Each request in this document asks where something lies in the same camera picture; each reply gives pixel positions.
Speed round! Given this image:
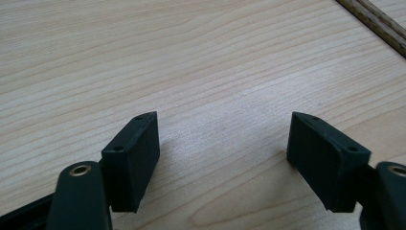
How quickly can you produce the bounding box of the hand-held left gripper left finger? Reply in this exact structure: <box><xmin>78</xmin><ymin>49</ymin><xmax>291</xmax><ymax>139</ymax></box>
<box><xmin>101</xmin><ymin>110</ymin><xmax>161</xmax><ymax>214</ymax></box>

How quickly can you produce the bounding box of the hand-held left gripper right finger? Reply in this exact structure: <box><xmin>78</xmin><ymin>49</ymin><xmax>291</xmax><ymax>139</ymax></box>
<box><xmin>286</xmin><ymin>111</ymin><xmax>372</xmax><ymax>214</ymax></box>

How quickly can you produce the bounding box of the brown wooden chopstick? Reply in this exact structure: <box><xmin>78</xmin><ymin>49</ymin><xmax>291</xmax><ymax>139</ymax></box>
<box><xmin>356</xmin><ymin>0</ymin><xmax>406</xmax><ymax>41</ymax></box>
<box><xmin>335</xmin><ymin>0</ymin><xmax>406</xmax><ymax>59</ymax></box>

